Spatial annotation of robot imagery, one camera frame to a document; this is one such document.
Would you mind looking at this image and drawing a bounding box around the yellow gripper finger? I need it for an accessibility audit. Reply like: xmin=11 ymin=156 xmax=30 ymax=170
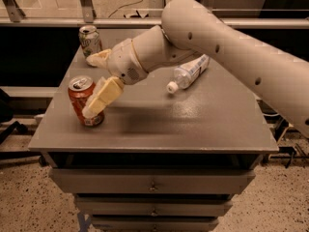
xmin=86 ymin=49 xmax=112 ymax=69
xmin=82 ymin=76 xmax=125 ymax=118

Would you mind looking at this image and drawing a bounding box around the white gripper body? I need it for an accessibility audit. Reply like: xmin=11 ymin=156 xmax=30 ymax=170
xmin=107 ymin=39 xmax=148 ymax=85

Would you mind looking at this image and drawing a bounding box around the red coke can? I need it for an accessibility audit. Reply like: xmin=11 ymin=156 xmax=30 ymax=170
xmin=68 ymin=75 xmax=104 ymax=127

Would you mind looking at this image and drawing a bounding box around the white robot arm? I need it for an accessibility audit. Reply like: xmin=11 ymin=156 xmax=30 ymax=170
xmin=82 ymin=0 xmax=309 ymax=137

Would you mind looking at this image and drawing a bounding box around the green white soda can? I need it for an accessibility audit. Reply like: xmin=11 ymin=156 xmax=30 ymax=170
xmin=78 ymin=25 xmax=102 ymax=57

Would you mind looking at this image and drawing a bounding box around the clear plastic water bottle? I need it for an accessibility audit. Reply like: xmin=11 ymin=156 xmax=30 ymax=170
xmin=166 ymin=55 xmax=210 ymax=94

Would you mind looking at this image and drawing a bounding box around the grey drawer cabinet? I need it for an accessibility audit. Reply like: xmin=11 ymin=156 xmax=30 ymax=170
xmin=29 ymin=63 xmax=277 ymax=220

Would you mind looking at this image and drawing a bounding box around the metal railing with glass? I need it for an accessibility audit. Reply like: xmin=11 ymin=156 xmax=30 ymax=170
xmin=0 ymin=0 xmax=309 ymax=29

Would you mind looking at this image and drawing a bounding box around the top grey drawer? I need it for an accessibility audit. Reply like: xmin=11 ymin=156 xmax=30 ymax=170
xmin=49 ymin=168 xmax=255 ymax=194

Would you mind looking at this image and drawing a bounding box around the grey drawer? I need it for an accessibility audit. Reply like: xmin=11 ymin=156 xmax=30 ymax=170
xmin=91 ymin=217 xmax=218 ymax=232
xmin=75 ymin=196 xmax=233 ymax=217
xmin=49 ymin=168 xmax=255 ymax=194

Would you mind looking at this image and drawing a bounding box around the middle grey drawer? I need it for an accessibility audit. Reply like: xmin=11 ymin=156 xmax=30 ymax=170
xmin=75 ymin=196 xmax=233 ymax=217

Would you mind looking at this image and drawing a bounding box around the bottom grey drawer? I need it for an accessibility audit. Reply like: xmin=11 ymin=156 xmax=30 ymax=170
xmin=91 ymin=217 xmax=218 ymax=232

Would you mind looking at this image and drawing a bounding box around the black cable on floor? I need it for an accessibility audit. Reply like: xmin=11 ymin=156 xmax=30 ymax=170
xmin=107 ymin=0 xmax=150 ymax=19

